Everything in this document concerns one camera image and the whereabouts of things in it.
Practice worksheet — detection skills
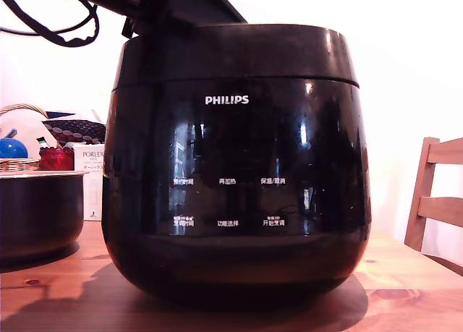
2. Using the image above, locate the thick black braided cable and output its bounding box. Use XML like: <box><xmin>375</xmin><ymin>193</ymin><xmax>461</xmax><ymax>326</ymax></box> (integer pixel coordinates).
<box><xmin>0</xmin><ymin>0</ymin><xmax>101</xmax><ymax>48</ymax></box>

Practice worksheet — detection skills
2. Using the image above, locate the white Porlex box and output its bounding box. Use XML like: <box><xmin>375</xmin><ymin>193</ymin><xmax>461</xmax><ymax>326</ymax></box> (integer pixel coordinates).
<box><xmin>73</xmin><ymin>143</ymin><xmax>106</xmax><ymax>222</ymax></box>

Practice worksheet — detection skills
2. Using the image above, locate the black camera bracket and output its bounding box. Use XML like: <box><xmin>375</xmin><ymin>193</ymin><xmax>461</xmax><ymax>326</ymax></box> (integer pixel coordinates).
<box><xmin>121</xmin><ymin>17</ymin><xmax>138</xmax><ymax>39</ymax></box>

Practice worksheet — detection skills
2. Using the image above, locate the white cloth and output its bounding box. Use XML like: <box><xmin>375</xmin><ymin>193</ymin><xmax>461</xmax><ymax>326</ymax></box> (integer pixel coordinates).
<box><xmin>0</xmin><ymin>110</ymin><xmax>59</xmax><ymax>149</ymax></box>

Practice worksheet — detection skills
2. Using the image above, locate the dark dotted patterned cloth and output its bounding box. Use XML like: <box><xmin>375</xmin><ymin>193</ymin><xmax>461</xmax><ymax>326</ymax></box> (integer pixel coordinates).
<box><xmin>42</xmin><ymin>110</ymin><xmax>108</xmax><ymax>145</ymax></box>

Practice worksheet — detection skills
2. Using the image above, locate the red scalloped container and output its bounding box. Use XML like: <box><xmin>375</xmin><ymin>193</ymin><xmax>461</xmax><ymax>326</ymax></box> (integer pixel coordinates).
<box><xmin>38</xmin><ymin>146</ymin><xmax>75</xmax><ymax>171</ymax></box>

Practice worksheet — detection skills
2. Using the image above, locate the black rice cooker lid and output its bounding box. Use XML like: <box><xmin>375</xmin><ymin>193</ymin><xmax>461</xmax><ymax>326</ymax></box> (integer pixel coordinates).
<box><xmin>111</xmin><ymin>22</ymin><xmax>360</xmax><ymax>91</ymax></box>

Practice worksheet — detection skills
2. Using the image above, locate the thin black cable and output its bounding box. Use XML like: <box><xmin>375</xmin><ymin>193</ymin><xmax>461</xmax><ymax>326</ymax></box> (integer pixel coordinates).
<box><xmin>0</xmin><ymin>2</ymin><xmax>98</xmax><ymax>36</ymax></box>

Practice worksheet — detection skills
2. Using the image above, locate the dark inner cooking pot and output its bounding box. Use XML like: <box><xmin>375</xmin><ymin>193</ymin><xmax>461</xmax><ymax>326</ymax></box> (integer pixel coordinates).
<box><xmin>0</xmin><ymin>170</ymin><xmax>90</xmax><ymax>263</ymax></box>

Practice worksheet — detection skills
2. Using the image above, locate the blue ball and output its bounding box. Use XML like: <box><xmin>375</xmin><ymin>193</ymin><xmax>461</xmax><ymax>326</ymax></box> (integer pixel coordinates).
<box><xmin>0</xmin><ymin>137</ymin><xmax>30</xmax><ymax>159</ymax></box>

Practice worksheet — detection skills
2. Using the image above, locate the black Philips rice cooker body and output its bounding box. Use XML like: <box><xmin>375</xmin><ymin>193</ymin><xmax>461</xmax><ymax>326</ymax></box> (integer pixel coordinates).
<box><xmin>101</xmin><ymin>77</ymin><xmax>373</xmax><ymax>307</ymax></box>

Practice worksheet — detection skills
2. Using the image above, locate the wooden chair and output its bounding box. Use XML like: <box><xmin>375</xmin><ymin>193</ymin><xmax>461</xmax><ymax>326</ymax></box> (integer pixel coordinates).
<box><xmin>404</xmin><ymin>137</ymin><xmax>463</xmax><ymax>278</ymax></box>

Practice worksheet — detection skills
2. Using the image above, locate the woven wicker basket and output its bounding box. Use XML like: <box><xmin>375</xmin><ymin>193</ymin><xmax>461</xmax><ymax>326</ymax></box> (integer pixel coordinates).
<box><xmin>0</xmin><ymin>103</ymin><xmax>59</xmax><ymax>174</ymax></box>

